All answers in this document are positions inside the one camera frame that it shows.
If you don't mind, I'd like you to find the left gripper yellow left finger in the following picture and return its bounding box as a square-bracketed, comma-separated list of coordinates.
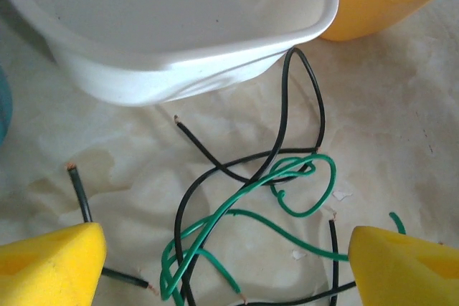
[0, 222, 108, 306]

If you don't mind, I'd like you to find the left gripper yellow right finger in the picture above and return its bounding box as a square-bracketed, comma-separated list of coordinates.
[348, 226, 459, 306]

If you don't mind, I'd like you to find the green cable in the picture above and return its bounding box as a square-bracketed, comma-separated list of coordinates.
[159, 209, 407, 302]
[159, 153, 338, 306]

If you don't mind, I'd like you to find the teal plastic bin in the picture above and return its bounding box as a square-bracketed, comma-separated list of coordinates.
[0, 65, 14, 145]

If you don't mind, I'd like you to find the orange plastic bin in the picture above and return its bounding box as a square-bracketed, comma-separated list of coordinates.
[317, 0, 459, 42]

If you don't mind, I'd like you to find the white plastic bin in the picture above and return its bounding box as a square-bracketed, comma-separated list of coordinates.
[0, 0, 340, 108]

